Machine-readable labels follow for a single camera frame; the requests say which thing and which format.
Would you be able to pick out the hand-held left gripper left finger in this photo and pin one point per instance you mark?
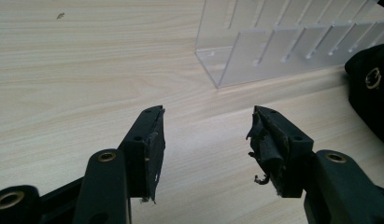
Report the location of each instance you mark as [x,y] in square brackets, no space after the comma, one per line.
[142,146]

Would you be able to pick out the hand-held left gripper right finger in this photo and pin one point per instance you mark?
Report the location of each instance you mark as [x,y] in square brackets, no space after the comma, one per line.
[284,149]

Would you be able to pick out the clear acrylic divider rack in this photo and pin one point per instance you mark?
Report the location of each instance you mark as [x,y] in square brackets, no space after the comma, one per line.
[258,59]

